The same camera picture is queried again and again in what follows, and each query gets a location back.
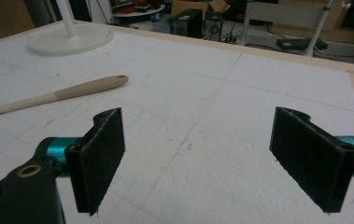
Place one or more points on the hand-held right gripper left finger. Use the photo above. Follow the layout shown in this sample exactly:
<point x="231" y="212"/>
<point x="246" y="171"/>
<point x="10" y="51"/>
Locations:
<point x="98" y="161"/>

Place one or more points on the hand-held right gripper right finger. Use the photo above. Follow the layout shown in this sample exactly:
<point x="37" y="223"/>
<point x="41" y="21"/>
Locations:
<point x="313" y="158"/>

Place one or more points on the beige spatula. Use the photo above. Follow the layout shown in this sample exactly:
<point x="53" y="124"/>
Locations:
<point x="56" y="95"/>

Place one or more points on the black flat device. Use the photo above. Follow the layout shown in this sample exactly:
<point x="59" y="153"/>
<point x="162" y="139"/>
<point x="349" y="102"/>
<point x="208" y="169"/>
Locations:
<point x="300" y="44"/>

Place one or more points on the white round stand base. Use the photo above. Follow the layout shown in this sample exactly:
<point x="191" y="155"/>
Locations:
<point x="72" y="37"/>

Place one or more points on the white metal stand pole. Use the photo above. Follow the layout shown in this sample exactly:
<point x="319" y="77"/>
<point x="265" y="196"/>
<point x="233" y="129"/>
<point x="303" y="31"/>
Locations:
<point x="318" y="28"/>

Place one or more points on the white round table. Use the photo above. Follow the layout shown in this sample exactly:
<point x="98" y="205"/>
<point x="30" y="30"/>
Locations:
<point x="138" y="12"/>

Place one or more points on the black computer tower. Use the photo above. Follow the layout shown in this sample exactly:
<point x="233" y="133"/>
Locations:
<point x="186" y="23"/>

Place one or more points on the cardboard box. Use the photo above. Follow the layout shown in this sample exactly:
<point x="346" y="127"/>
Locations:
<point x="196" y="6"/>

